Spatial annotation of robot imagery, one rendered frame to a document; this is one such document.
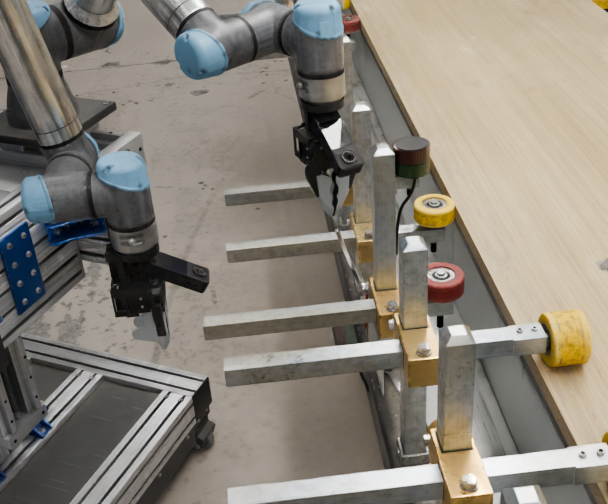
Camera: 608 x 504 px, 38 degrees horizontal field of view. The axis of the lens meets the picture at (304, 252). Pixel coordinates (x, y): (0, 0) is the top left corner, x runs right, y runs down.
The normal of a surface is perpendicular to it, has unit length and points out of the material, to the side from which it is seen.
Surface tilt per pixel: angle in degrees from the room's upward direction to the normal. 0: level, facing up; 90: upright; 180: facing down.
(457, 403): 90
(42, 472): 0
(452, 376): 90
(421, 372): 90
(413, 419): 90
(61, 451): 0
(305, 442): 0
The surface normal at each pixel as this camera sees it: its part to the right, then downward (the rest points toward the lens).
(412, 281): 0.09, 0.51
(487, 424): -0.07, -0.85
